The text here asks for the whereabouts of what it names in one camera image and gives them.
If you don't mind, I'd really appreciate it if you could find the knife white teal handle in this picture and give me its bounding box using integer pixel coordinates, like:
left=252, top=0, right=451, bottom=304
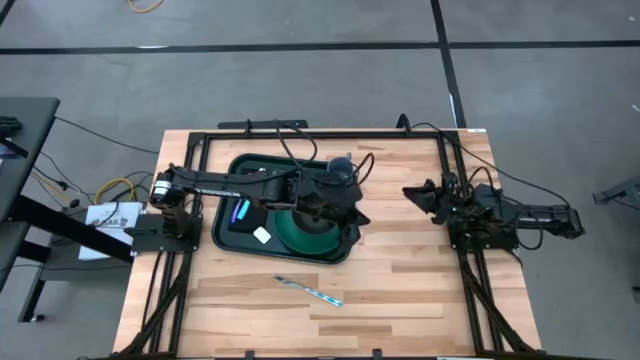
left=272, top=274, right=344, bottom=309

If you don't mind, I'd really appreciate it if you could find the black desk device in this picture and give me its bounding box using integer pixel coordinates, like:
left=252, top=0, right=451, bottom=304
left=0, top=115, right=29, bottom=160

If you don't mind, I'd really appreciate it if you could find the black aluminium table frame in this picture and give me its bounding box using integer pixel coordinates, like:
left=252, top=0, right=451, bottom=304
left=117, top=129, right=539, bottom=360

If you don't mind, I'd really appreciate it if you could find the dark green plastic tray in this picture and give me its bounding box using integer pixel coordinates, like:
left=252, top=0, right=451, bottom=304
left=211, top=152, right=362, bottom=266

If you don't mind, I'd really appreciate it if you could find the black desk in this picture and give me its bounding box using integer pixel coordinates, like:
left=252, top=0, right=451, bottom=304
left=0, top=96, right=136, bottom=324

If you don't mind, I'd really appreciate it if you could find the black mounting bar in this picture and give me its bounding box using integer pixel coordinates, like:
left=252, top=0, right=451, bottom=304
left=216, top=118, right=310, bottom=130

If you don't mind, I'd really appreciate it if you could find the black floor tape strip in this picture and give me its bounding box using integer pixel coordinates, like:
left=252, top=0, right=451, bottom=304
left=0, top=41, right=640, bottom=55
left=430, top=0, right=467, bottom=129

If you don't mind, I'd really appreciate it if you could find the yellow floor cable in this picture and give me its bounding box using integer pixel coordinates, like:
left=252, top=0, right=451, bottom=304
left=127, top=0, right=166, bottom=15

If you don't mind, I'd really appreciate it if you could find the green round plate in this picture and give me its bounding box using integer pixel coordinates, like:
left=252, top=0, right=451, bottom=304
left=272, top=207, right=346, bottom=256

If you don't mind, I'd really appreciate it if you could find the thin black floor cable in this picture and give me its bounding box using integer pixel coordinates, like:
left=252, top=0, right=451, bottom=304
left=53, top=115, right=160, bottom=155

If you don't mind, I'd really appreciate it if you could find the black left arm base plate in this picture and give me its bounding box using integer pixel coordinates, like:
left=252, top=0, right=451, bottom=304
left=123, top=212, right=204, bottom=254

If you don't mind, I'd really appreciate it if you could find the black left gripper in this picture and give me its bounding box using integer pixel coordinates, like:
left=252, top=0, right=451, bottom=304
left=294, top=171, right=372, bottom=227

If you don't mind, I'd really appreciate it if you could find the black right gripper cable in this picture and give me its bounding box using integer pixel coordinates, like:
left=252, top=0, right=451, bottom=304
left=514, top=209, right=545, bottom=251

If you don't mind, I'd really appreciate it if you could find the long black arm cable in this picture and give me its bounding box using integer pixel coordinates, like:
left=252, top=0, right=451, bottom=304
left=397, top=113, right=571, bottom=209

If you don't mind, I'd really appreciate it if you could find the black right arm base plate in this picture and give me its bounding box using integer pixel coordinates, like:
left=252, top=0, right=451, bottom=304
left=447, top=227, right=520, bottom=252

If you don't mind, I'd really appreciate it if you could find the white paper sheet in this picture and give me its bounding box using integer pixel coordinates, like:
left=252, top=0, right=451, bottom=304
left=78, top=201, right=145, bottom=262

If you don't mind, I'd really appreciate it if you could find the yellow cable loop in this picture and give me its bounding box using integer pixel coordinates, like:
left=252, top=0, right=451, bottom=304
left=93, top=177, right=137, bottom=206

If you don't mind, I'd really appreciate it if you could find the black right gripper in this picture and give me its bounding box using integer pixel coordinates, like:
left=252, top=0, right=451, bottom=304
left=402, top=172, right=469, bottom=226

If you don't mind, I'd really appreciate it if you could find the grey plastic cup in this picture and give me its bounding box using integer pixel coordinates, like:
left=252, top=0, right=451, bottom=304
left=327, top=155, right=357, bottom=182

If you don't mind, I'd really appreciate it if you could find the grey stand foot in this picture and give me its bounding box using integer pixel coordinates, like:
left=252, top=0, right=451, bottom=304
left=592, top=174, right=640, bottom=206

